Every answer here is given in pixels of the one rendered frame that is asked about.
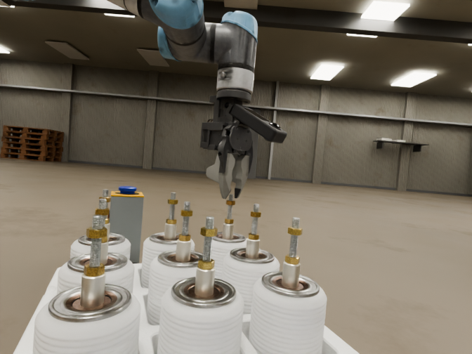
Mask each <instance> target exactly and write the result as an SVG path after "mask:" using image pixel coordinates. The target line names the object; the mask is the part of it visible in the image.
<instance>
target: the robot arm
mask: <svg viewBox="0 0 472 354"><path fill-rule="evenodd" d="M107 1H109V2H111V3H113V4H115V5H117V6H119V7H121V8H123V9H125V10H127V11H129V12H131V13H133V14H135V15H137V16H139V17H141V18H143V19H145V20H147V21H149V22H152V23H154V24H156V25H158V26H159V27H158V33H157V40H158V47H159V52H160V54H161V56H162V57H163V58H166V59H172V60H176V61H189V62H196V63H211V64H218V76H217V85H216V90H217V91H218V92H217V94H216V96H210V100H209V102H210V103H213V104H214V118H213V120H212V119H209V120H211V122H209V120H208V122H203V123H202V132H201V141H200V147H201V148H203V149H208V150H218V154H217V156H216V162H215V164H214V165H212V166H210V167H208V168H207V170H206V176H207V177H208V178H210V179H211V180H213V181H216V182H217V183H219V187H220V191H221V196H222V198H223V199H226V198H227V196H228V195H229V193H230V191H231V186H230V185H231V181H232V182H234V183H236V186H235V198H236V199H237V198H238V197H239V195H240V193H241V191H242V189H243V187H244V184H245V183H246V181H247V177H248V174H249V172H250V168H251V163H252V159H253V146H252V144H253V140H252V132H251V130H250V129H252V130H254V131H255V132H257V133H258V134H259V135H261V136H262V137H263V138H264V139H265V140H266V141H268V142H270V143H283V141H284V140H285V138H286V136H287V132H286V131H284V130H282V129H281V128H280V126H279V125H278V124H276V123H273V122H270V121H269V120H267V119H266V118H264V117H262V116H261V115H260V114H258V113H257V112H255V111H253V110H252V109H251V108H249V107H246V106H243V105H246V104H249V103H250V102H251V94H252V93H253V87H254V68H255V60H256V46H257V45H258V40H257V34H258V24H257V21H256V19H255V17H254V16H252V15H251V14H249V13H246V12H243V11H235V12H228V13H226V14H225V15H224V16H223V18H222V21H221V23H220V24H218V23H209V22H205V21H204V11H203V10H204V3H203V0H107ZM212 121H213V122H212ZM203 134H204V138H203ZM236 152H238V153H239V154H240V155H239V154H234V155H232V154H231V153H236Z"/></svg>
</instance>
